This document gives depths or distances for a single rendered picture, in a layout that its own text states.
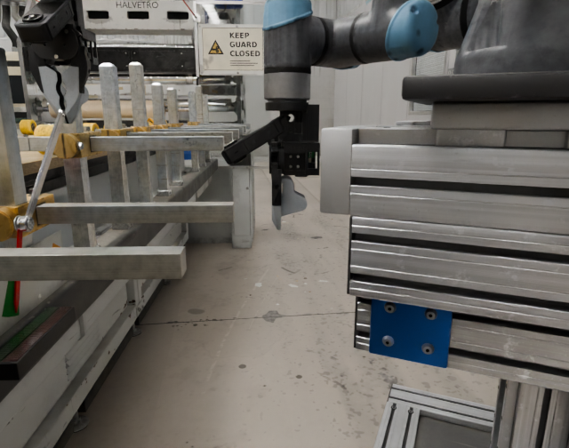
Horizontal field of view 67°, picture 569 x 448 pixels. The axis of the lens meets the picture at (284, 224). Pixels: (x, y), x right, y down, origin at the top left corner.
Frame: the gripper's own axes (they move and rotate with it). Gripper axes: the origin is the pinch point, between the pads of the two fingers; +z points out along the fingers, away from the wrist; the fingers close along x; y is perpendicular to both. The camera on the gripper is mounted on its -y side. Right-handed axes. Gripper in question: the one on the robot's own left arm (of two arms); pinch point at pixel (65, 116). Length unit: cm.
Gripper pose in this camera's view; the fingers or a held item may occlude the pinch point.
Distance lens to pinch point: 81.3
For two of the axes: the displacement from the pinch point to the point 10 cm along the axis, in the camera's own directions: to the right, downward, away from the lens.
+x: -10.0, 0.1, -0.4
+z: 0.0, 9.7, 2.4
